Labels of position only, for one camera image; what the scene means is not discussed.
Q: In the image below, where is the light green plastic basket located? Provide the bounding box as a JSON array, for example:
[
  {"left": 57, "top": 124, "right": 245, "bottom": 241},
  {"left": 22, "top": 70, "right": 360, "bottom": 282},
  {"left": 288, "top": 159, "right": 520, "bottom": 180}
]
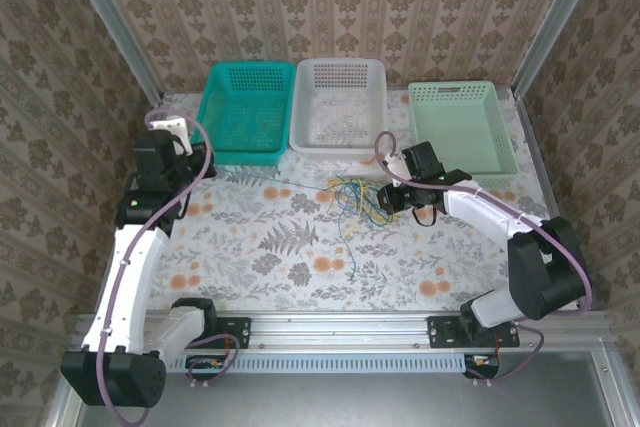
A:
[{"left": 407, "top": 80, "right": 520, "bottom": 187}]

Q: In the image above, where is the teal plastic basket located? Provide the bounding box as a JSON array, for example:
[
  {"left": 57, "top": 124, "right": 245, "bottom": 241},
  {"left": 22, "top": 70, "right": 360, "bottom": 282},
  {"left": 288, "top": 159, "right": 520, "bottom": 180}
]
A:
[{"left": 196, "top": 60, "right": 297, "bottom": 167}]

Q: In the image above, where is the white plastic basket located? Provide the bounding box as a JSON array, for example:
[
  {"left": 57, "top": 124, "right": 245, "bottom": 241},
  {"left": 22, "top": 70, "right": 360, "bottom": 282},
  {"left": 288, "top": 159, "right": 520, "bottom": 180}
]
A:
[{"left": 289, "top": 57, "right": 390, "bottom": 154}]

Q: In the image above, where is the floral patterned table cover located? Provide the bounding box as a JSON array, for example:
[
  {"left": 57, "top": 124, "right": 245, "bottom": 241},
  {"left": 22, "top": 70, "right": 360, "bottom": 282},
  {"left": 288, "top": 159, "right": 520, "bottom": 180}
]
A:
[{"left": 117, "top": 89, "right": 584, "bottom": 313}]

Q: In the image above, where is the grey metal panel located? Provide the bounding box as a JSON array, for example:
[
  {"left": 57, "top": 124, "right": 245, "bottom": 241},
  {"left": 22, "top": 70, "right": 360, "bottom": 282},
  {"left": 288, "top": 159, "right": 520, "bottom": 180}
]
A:
[{"left": 74, "top": 351, "right": 619, "bottom": 427}]

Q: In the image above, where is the right gripper thin black wire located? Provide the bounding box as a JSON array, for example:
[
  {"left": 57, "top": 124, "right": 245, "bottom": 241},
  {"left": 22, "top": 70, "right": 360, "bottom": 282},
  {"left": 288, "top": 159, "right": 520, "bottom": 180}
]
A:
[{"left": 412, "top": 202, "right": 440, "bottom": 228}]

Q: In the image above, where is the left aluminium side rail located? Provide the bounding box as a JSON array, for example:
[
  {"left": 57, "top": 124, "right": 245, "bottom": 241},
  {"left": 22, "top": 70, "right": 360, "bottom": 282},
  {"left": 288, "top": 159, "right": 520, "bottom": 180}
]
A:
[{"left": 94, "top": 94, "right": 169, "bottom": 316}]

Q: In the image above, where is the aluminium side rail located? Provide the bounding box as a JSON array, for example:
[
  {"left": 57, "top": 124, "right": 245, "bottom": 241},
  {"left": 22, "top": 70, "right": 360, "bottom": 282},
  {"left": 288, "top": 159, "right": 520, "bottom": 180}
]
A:
[
  {"left": 514, "top": 91, "right": 592, "bottom": 309},
  {"left": 94, "top": 94, "right": 169, "bottom": 316}
]

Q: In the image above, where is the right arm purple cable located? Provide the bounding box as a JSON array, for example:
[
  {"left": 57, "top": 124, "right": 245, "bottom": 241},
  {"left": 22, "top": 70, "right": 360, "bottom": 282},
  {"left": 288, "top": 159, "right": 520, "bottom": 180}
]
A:
[{"left": 374, "top": 130, "right": 595, "bottom": 383}]

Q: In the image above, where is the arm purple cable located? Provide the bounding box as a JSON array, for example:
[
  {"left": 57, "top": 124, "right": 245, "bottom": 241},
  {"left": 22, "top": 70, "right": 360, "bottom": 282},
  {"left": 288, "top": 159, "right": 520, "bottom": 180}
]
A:
[
  {"left": 374, "top": 130, "right": 595, "bottom": 383},
  {"left": 97, "top": 109, "right": 241, "bottom": 426}
]

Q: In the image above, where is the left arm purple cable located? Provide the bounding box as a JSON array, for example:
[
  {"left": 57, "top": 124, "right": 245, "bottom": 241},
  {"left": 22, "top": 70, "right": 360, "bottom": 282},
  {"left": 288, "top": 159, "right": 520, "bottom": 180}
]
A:
[{"left": 97, "top": 109, "right": 241, "bottom": 426}]

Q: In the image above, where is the right aluminium side rail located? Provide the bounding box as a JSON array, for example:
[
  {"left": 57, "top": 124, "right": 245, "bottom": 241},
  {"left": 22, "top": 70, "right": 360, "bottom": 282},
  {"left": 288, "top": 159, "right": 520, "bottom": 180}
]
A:
[{"left": 514, "top": 91, "right": 592, "bottom": 309}]

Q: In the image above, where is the aluminium mounting rail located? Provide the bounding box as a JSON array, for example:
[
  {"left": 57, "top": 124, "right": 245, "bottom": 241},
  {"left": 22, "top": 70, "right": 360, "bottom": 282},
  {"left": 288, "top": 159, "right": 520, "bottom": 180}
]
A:
[{"left": 144, "top": 310, "right": 609, "bottom": 349}]

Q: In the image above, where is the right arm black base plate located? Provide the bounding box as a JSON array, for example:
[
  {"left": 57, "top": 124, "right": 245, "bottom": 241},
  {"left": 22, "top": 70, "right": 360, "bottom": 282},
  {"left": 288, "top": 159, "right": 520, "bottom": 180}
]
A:
[{"left": 427, "top": 315, "right": 521, "bottom": 349}]

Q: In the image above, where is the left aluminium frame post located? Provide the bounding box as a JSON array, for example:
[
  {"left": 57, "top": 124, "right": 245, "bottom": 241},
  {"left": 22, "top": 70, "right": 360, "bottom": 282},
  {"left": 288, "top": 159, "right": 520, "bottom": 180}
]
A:
[{"left": 57, "top": 0, "right": 166, "bottom": 104}]

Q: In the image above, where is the aluminium frame post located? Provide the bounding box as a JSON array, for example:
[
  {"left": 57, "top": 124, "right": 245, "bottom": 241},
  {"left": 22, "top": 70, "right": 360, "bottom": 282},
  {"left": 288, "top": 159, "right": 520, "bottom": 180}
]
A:
[
  {"left": 512, "top": 0, "right": 609, "bottom": 98},
  {"left": 57, "top": 0, "right": 166, "bottom": 104}
]

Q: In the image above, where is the grey slotted cable duct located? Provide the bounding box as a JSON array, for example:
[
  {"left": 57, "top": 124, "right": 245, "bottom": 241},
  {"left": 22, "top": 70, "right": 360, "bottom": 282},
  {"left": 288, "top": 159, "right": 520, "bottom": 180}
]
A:
[{"left": 164, "top": 352, "right": 469, "bottom": 374}]

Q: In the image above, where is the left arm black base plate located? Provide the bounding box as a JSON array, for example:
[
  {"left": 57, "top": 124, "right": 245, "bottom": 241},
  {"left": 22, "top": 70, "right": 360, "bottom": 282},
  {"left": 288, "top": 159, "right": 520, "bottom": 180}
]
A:
[{"left": 209, "top": 315, "right": 251, "bottom": 351}]

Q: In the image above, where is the right aluminium frame post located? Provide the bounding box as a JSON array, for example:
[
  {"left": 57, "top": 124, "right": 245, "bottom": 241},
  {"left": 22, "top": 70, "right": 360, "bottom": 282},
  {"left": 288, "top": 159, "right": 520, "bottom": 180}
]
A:
[{"left": 512, "top": 0, "right": 609, "bottom": 98}]

